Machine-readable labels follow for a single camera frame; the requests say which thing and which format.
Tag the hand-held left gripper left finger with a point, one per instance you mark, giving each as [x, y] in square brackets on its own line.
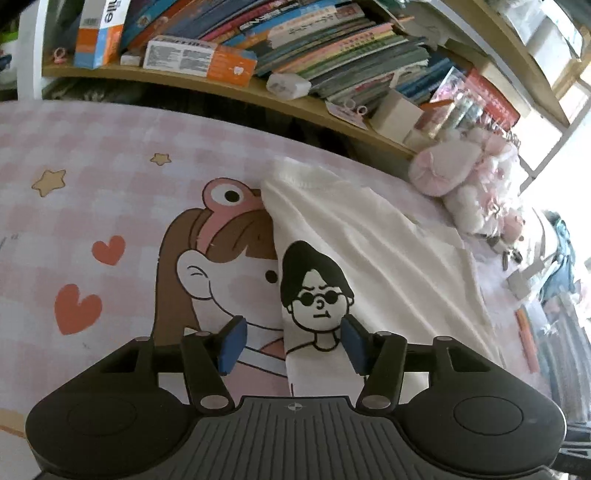
[233, 344]

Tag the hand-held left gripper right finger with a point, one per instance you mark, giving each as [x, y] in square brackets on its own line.
[353, 344]

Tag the cream printed T-shirt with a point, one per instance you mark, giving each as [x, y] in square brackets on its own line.
[392, 258]

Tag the orange highlighter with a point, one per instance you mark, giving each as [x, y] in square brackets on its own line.
[526, 341]

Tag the white charger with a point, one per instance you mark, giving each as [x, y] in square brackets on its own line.
[521, 281]

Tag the small pink plush pig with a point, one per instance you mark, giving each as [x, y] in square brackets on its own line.
[512, 228]

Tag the pink checked cartoon desk mat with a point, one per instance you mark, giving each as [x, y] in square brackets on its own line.
[115, 184]

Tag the white pink plush bunny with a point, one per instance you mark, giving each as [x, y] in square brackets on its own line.
[443, 166]

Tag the low cream box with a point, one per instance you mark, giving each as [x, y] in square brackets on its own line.
[418, 138]

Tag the blue denim cloth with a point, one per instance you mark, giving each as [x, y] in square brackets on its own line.
[561, 258]

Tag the pink scissors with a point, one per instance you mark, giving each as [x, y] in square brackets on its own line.
[346, 110]

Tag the clear acrylic holder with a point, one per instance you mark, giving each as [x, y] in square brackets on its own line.
[457, 101]

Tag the small white packet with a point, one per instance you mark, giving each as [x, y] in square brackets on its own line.
[288, 85]

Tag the red thick book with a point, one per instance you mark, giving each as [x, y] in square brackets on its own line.
[494, 99]

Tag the flat white orange box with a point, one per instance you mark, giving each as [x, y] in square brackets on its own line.
[194, 57]

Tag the row of colourful books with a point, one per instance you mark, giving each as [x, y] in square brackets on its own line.
[332, 41]

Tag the tall white orange box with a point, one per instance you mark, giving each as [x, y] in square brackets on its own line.
[97, 41]

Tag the white metal bookshelf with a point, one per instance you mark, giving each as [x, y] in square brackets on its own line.
[27, 55]

